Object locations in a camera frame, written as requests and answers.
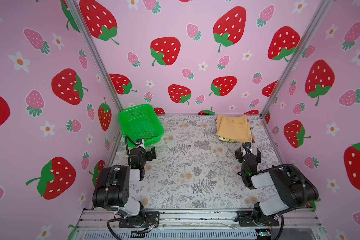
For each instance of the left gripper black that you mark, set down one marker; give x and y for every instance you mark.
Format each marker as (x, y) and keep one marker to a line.
(147, 154)

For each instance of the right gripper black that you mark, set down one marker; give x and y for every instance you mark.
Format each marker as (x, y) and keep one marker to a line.
(240, 155)

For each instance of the tan cloth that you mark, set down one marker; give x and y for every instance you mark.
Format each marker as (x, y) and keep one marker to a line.
(237, 129)

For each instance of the yellow lemon print skirt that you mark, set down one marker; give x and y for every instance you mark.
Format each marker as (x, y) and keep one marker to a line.
(232, 141)

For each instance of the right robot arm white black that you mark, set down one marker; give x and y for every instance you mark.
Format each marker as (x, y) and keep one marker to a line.
(294, 190)

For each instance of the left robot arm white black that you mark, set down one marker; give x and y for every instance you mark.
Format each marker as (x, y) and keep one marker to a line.
(113, 187)

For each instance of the green plastic basket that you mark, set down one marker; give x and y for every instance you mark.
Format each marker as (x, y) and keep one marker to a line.
(141, 122)

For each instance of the green circuit board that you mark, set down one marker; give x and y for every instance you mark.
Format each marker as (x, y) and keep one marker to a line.
(263, 235)

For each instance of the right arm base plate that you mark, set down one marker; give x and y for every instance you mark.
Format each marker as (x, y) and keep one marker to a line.
(256, 219)

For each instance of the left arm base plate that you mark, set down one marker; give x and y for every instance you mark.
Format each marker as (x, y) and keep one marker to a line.
(141, 221)

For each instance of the aluminium mounting rail frame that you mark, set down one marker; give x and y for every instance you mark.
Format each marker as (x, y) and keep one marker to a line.
(199, 224)

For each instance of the left aluminium corner post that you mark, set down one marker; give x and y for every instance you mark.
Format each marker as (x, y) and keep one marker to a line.
(78, 17)

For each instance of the aluminium corner post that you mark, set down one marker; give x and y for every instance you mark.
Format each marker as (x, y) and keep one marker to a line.
(312, 27)
(78, 17)

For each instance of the right aluminium corner post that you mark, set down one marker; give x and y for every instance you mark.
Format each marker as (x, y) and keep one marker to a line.
(312, 27)

